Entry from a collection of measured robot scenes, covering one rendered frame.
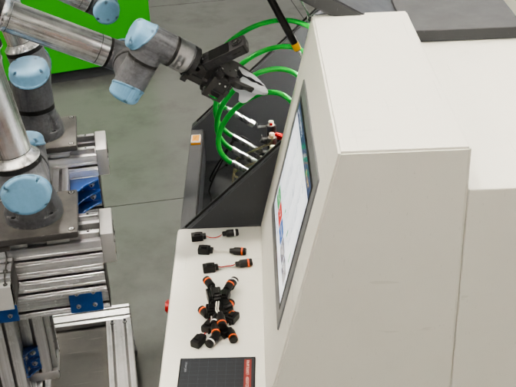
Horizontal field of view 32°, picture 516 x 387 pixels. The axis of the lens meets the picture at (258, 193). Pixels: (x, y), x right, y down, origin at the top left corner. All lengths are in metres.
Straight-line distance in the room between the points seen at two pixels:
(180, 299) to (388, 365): 0.59
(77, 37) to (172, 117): 3.19
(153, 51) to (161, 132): 3.11
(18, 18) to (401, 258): 1.06
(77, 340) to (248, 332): 1.39
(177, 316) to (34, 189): 0.45
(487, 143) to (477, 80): 0.30
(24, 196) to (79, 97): 3.61
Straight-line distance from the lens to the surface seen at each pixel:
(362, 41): 1.98
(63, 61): 5.94
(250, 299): 2.12
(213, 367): 1.94
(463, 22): 2.25
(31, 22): 2.18
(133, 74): 2.11
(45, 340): 2.90
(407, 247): 1.62
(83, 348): 3.28
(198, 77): 2.16
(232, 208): 2.36
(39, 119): 2.79
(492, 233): 1.63
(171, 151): 4.96
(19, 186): 2.16
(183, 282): 2.19
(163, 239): 4.19
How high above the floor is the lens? 2.24
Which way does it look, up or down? 30 degrees down
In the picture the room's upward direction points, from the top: 3 degrees counter-clockwise
